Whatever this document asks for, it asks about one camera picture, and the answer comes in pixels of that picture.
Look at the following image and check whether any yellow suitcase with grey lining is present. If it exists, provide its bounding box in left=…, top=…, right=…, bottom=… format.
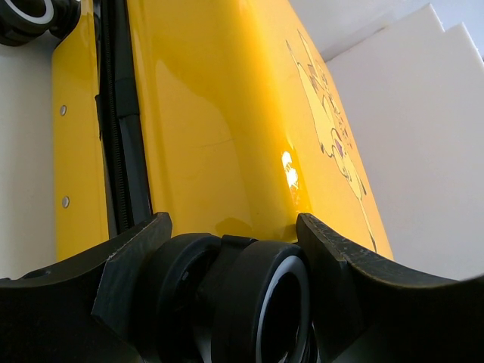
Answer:
left=0, top=0, right=394, bottom=363

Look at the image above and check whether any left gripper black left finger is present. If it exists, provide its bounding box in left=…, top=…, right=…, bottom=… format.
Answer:
left=1, top=213, right=172, bottom=362

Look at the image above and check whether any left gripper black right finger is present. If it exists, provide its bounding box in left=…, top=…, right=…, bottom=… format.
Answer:
left=296, top=213, right=483, bottom=362

